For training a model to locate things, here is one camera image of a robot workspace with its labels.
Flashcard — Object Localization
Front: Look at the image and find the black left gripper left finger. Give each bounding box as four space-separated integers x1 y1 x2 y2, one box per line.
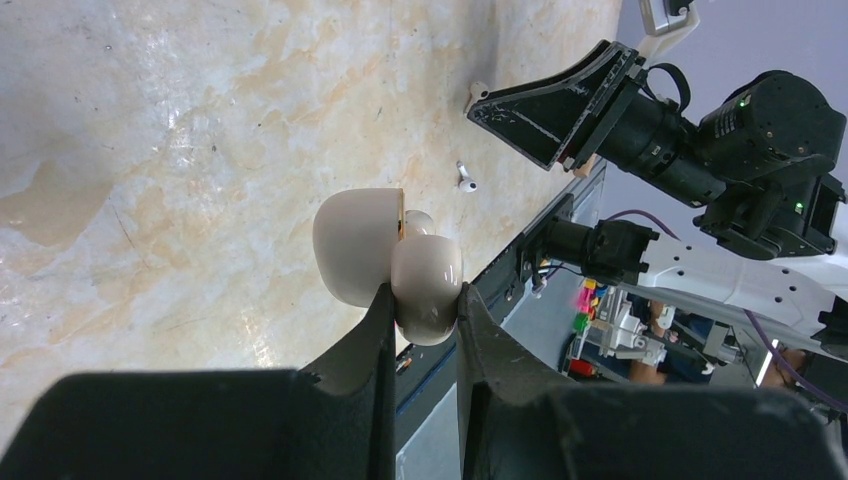
1 285 396 479

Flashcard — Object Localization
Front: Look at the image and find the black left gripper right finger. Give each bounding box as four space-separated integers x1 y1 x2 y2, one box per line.
456 284 847 479

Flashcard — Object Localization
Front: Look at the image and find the white earbud near gripper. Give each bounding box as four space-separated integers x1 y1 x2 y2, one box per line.
456 161 478 193

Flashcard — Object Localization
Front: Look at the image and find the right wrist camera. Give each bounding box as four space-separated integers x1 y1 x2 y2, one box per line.
637 0 700 65

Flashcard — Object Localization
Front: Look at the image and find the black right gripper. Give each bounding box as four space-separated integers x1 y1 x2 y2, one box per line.
466 40 846 260

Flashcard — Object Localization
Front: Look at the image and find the beige charging case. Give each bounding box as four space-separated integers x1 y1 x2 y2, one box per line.
312 188 464 346

